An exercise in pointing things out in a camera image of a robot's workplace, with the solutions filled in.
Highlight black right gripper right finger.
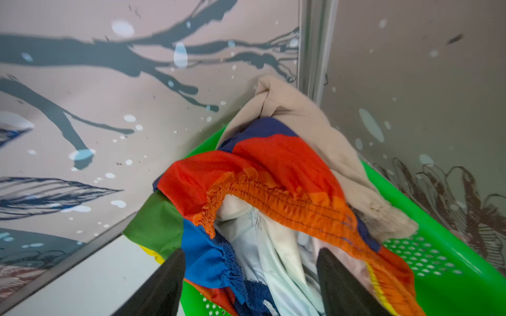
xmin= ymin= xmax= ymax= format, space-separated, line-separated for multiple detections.
xmin=316 ymin=248 xmax=390 ymax=316

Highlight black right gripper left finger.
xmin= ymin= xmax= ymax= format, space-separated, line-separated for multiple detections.
xmin=113 ymin=248 xmax=185 ymax=316

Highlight rainbow striped shorts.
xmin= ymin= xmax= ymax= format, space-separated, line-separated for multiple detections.
xmin=125 ymin=118 xmax=424 ymax=315

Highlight beige shorts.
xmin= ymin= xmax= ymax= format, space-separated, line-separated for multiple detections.
xmin=218 ymin=76 xmax=419 ymax=242

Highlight green plastic basket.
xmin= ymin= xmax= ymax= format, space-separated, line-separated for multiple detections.
xmin=159 ymin=133 xmax=505 ymax=315

